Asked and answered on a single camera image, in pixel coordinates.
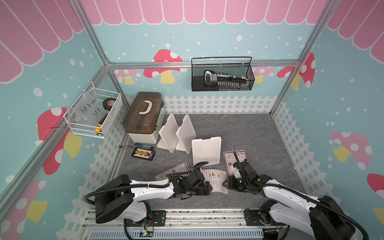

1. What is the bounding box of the brown lid storage box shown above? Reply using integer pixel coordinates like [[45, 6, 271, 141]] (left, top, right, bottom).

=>
[[123, 92, 165, 144]]

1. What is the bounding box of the clear plastic labelled bag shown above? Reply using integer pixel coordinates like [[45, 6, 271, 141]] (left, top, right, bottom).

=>
[[68, 91, 107, 127]]

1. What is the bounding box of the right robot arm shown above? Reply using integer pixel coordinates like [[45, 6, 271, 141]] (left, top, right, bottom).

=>
[[223, 161, 369, 240]]

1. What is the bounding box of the green handled tool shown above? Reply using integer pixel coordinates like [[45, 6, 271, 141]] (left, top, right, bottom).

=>
[[134, 143, 155, 151]]

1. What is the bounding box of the dim sum menu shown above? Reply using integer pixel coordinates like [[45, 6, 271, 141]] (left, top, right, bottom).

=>
[[154, 162, 190, 181], [201, 169, 229, 196], [224, 151, 247, 176]]

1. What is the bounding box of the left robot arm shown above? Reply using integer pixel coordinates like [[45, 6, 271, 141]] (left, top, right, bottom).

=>
[[83, 169, 213, 224]]

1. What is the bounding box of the black tray with parts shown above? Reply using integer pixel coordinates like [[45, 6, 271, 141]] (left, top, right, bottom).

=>
[[131, 148, 156, 161]]

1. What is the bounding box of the yellow black utility knife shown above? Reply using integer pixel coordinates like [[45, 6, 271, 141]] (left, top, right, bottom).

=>
[[95, 114, 108, 134]]

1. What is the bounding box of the black mesh wall basket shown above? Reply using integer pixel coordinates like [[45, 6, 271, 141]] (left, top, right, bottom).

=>
[[191, 57, 255, 92]]

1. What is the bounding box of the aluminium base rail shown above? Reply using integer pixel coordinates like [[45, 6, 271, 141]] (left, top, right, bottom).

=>
[[79, 208, 334, 240]]

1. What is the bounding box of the black tape roll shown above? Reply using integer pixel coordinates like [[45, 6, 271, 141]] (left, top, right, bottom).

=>
[[103, 98, 117, 111]]

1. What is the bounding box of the socket tool set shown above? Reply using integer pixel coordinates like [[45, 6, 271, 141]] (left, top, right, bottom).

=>
[[204, 71, 249, 90]]

